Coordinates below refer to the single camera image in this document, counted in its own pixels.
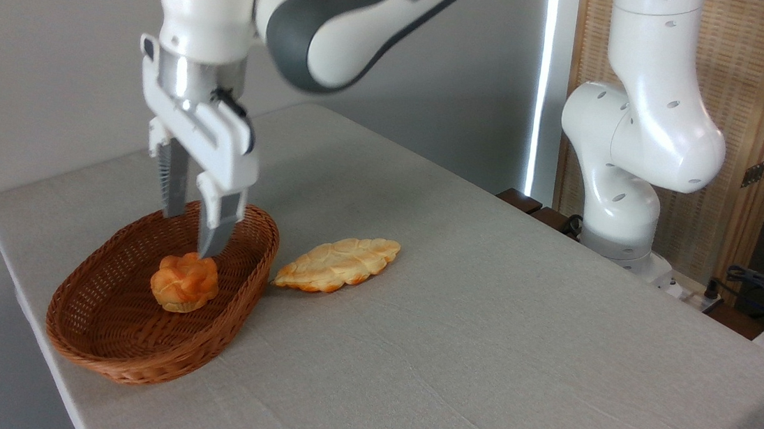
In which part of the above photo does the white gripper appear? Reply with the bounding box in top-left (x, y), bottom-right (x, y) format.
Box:
top-left (124, 57), bottom-right (269, 264)

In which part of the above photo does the round knotted bread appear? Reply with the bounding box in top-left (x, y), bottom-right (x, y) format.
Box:
top-left (147, 248), bottom-right (223, 317)

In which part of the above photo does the brown wicker basket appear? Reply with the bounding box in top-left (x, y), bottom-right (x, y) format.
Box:
top-left (40, 184), bottom-right (284, 398)

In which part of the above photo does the flat leaf-shaped bread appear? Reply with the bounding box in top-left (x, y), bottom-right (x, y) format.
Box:
top-left (272, 228), bottom-right (403, 301)

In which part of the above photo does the dark wooden furniture edge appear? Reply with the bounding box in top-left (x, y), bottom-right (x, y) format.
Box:
top-left (493, 186), bottom-right (584, 241)

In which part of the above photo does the grey tablecloth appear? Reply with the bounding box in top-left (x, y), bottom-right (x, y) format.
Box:
top-left (0, 73), bottom-right (764, 429)

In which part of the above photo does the wooden rattan folding screen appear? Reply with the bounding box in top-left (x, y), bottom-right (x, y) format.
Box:
top-left (548, 0), bottom-right (764, 294)

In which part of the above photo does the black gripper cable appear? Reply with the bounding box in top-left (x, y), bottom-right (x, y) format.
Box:
top-left (206, 86), bottom-right (260, 155)

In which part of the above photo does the black cable bundle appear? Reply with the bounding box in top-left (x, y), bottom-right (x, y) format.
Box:
top-left (701, 262), bottom-right (764, 331)

